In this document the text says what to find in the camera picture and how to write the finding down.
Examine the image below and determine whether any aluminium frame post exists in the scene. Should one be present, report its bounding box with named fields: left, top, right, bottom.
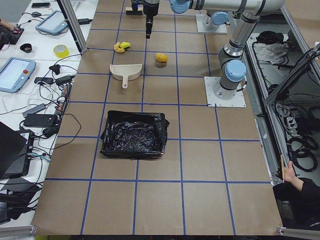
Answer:
left=57, top=0, right=87, bottom=54

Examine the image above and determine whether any person hand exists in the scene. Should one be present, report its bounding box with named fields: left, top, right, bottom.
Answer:
left=284, top=161, right=304, bottom=190

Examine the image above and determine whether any blue teach pendant far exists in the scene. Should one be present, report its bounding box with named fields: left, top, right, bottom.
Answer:
left=35, top=10, right=68, bottom=36

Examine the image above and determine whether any beige hand brush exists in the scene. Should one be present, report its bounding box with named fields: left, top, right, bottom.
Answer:
left=125, top=7, right=143, bottom=16

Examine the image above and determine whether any yellow sponge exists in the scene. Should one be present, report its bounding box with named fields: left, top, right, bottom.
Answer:
left=119, top=41, right=131, bottom=49

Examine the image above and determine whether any black power adapter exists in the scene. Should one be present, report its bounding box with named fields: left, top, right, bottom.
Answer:
left=23, top=113, right=58, bottom=128

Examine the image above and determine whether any beige plastic dustpan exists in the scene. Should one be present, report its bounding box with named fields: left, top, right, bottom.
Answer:
left=109, top=63, right=143, bottom=89

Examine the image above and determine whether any blue teach pendant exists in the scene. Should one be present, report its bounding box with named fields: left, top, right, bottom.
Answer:
left=0, top=57, right=37, bottom=93
left=35, top=10, right=68, bottom=36

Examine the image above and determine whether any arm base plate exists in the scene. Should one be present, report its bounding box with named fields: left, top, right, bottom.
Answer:
left=195, top=14, right=228, bottom=35
left=204, top=76, right=246, bottom=108

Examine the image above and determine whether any blue teach pendant near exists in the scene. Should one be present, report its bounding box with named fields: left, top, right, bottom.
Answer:
left=0, top=57, right=37, bottom=93

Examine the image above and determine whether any black laptop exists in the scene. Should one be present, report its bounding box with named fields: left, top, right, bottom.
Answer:
left=0, top=123, right=34, bottom=180

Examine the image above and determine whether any smartphone held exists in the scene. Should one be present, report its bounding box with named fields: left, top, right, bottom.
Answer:
left=279, top=154, right=285, bottom=181

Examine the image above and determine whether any croissant bread piece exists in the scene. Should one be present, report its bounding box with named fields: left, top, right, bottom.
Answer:
left=113, top=42, right=125, bottom=53

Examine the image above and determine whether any white crumpled cloth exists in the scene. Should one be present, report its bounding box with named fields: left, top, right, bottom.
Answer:
left=256, top=43, right=289, bottom=65

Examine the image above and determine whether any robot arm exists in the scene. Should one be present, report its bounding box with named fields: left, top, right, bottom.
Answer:
left=169, top=0, right=285, bottom=61
left=203, top=10, right=228, bottom=34

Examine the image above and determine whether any bin with black bag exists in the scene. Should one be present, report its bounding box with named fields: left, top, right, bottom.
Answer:
left=100, top=110, right=170, bottom=159

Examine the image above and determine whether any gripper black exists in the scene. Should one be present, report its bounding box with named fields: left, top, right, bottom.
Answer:
left=143, top=0, right=160, bottom=39

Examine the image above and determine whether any brown potato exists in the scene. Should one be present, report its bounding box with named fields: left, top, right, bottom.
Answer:
left=155, top=52, right=168, bottom=63

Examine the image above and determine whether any yellow tape roll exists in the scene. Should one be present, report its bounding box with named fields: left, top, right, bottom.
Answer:
left=53, top=44, right=70, bottom=59

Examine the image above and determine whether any black phone on desk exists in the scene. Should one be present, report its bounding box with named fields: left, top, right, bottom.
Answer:
left=31, top=2, right=51, bottom=9

